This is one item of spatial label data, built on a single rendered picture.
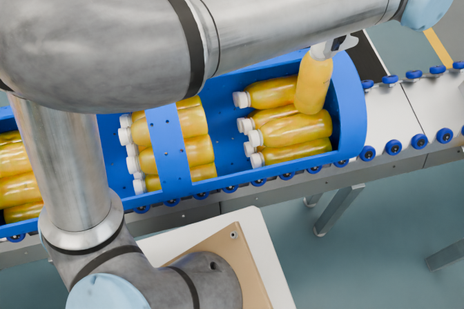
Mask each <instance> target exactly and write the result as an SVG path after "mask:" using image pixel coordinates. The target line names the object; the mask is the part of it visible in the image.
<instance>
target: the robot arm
mask: <svg viewBox="0 0 464 309"><path fill-rule="evenodd" d="M452 2H453V0H0V91H3V92H6V94H7V97H8V101H9V103H10V106H11V108H12V112H13V115H14V118H15V121H16V123H17V126H18V129H19V132H20V135H21V138H22V141H23V144H24V146H25V149H26V152H27V155H28V158H29V161H30V165H31V166H32V170H33V172H34V175H35V179H36V181H37V185H38V186H39V190H40V193H41V196H42V199H43V202H44V206H43V208H42V210H41V212H40V215H39V219H38V231H39V237H40V240H41V243H42V245H43V247H44V248H45V250H46V252H47V253H48V254H49V255H50V258H51V259H52V262H53V263H54V265H55V267H56V269H57V271H58V273H59V275H60V277H61V278H62V280H63V282H64V284H65V286H66V288H67V290H68V292H69V293H70V294H69V295H68V299H67V302H66V309H242V304H243V301H242V290H241V286H240V282H239V280H238V277H237V275H236V273H235V271H234V270H233V269H232V267H231V266H230V264H229V263H228V262H227V261H226V260H225V259H223V258H222V257H221V256H220V255H217V254H215V253H213V252H207V251H201V252H191V253H188V254H186V255H184V256H182V257H180V258H179V259H177V260H176V261H174V262H173V263H171V264H170V265H168V266H166V267H159V268H154V267H153V266H152V265H151V263H150V262H149V260H148V259H147V258H146V256H145V254H144V253H143V252H142V250H141V249H140V247H139V246H138V245H137V243H136V241H135V240H134V238H133V237H132V235H131V234H130V232H129V231H128V228H127V226H126V222H125V217H124V209H123V205H122V201H121V199H120V197H119V196H118V194H117V193H116V192H115V191H114V190H112V189H111V188H109V187H108V180H107V176H106V168H105V163H104V156H103V152H102V145H101V140H100V136H99V128H98V124H97V117H96V114H117V113H125V112H136V111H140V110H149V109H153V108H158V107H161V106H166V105H169V104H172V103H175V102H178V101H181V100H184V99H188V98H190V97H193V96H195V95H197V94H198V93H199V92H200V91H201V90H202V89H203V87H204V84H205V82H206V80H207V79H210V78H213V77H217V76H220V75H222V74H226V73H228V72H232V71H234V70H239V69H241V68H245V67H247V66H251V65H253V64H256V63H260V62H263V61H266V60H269V59H272V58H275V57H279V56H282V55H284V54H288V53H290V52H294V51H296V50H300V49H303V48H307V47H309V46H313V45H316V44H318V43H322V42H325V41H326V44H325V49H324V51H323V55H324V56H325V58H326V59H330V58H333V57H334V56H335V55H336V53H337V52H340V51H343V50H346V49H348V48H351V47H354V46H355V45H356V44H357V43H358V38H357V37H353V36H350V33H353V32H356V31H359V30H362V29H365V28H369V27H372V26H375V25H378V24H380V23H384V22H387V21H391V20H397V21H398V22H400V24H401V25H402V26H407V27H408V28H411V29H412V30H415V31H418V32H420V31H424V30H427V29H429V28H431V27H432V26H433V25H435V24H436V23H437V22H438V21H439V20H440V19H441V18H442V17H443V15H444V14H445V13H446V12H447V10H448V9H449V7H450V6H451V4H452Z"/></svg>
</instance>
